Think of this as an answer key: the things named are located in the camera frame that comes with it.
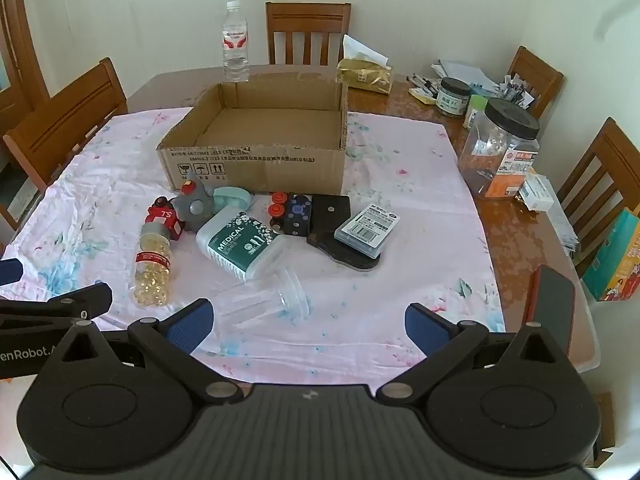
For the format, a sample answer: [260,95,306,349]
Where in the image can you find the large clear jar black lid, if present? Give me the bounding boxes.
[457,97,541,201]

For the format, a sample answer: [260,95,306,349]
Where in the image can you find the green capped small bottle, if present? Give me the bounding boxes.
[462,94,489,131]

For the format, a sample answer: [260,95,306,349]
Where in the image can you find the clear pencil lead case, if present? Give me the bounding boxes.
[333,203,401,261]

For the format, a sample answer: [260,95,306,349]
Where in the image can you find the red smartphone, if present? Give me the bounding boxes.
[524,264,576,357]

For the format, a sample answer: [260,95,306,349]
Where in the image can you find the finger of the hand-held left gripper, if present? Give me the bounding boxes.
[0,259,24,286]
[0,282,113,332]

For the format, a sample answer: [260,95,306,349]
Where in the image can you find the colourful printed box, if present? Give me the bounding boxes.
[582,207,640,304]

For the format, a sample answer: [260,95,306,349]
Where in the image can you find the small jar black lid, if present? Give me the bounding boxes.
[435,77,473,119]

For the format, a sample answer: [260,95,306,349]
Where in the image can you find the white medicine box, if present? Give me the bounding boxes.
[517,172,556,212]

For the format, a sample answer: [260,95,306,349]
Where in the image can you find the cluttered pen holder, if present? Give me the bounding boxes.
[497,73,536,109]

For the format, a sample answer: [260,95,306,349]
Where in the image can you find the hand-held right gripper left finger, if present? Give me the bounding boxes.
[50,299,238,406]

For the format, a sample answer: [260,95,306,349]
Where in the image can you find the red toy fire truck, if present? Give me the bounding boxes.
[145,197,184,244]

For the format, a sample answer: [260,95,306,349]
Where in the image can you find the wooden dining chair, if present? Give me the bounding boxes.
[555,117,640,281]
[265,2,352,66]
[2,57,129,232]
[507,46,565,119]

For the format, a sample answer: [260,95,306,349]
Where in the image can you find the stack of white papers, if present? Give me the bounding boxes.
[431,59,502,97]

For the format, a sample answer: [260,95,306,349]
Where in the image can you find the bunch of pens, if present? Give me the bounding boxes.
[405,73,442,99]

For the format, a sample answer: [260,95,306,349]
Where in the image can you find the cardboard box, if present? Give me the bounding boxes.
[156,79,349,196]

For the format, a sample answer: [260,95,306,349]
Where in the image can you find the white green-labelled bottle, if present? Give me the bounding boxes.
[195,211,287,283]

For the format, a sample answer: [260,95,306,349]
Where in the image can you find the gold tissue pack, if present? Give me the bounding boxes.
[335,34,394,96]

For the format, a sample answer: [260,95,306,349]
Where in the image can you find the black cube toy red wheels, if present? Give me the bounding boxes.
[267,191,314,237]

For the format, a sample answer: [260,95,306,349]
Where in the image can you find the light teal round toy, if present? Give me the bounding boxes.
[214,186,251,217]

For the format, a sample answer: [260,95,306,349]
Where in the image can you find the grey toy creature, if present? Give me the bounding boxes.
[172,170,221,232]

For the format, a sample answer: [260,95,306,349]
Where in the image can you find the black oval base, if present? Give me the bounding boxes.
[305,230,382,274]

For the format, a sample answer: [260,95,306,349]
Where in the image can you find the clear plastic cup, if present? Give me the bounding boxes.
[217,267,311,332]

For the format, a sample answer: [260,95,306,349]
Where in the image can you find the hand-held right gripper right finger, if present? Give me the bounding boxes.
[377,302,568,406]

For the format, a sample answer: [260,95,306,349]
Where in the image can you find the yellow capsule bottle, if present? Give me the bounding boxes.
[128,222,174,307]

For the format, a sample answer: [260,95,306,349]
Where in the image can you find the clear plastic water bottle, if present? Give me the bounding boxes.
[221,1,250,83]

